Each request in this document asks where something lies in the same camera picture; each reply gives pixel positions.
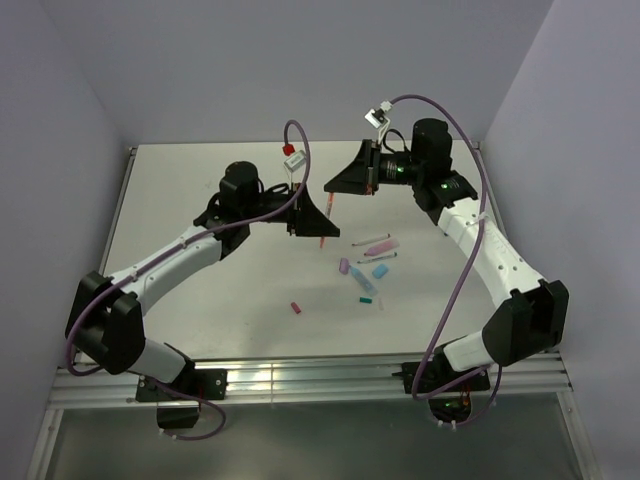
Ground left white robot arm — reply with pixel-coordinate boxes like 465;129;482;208
65;161;340;399

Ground orange pen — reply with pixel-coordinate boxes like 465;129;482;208
318;193;336;249

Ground white thin pen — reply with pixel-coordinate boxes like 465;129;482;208
351;233;391;247

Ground light blue highlighter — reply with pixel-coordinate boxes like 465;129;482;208
349;266;378;297

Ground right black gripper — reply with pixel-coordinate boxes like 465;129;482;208
324;139;424;196

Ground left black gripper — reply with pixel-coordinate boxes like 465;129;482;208
241;182;339;237

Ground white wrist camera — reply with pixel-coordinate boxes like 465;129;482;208
282;143;308;174
364;101;393;131

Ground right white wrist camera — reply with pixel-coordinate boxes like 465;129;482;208
364;101;393;131

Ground aluminium rail frame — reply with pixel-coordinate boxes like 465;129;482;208
24;141;601;480

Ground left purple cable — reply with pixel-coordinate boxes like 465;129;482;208
65;119;311;442

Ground purple marker cap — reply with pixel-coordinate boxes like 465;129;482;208
339;258;350;275

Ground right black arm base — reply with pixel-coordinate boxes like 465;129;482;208
392;361;491;395

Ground teal thin pen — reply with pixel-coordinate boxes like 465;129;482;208
356;251;398;264

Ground light blue cap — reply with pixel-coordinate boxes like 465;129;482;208
372;264;389;279

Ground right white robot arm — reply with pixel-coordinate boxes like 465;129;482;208
324;118;569;390

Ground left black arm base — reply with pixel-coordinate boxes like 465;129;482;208
135;368;228;433

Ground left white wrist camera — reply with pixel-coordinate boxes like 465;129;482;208
282;143;308;174

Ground pink highlighter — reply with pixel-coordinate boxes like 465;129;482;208
364;238;399;257

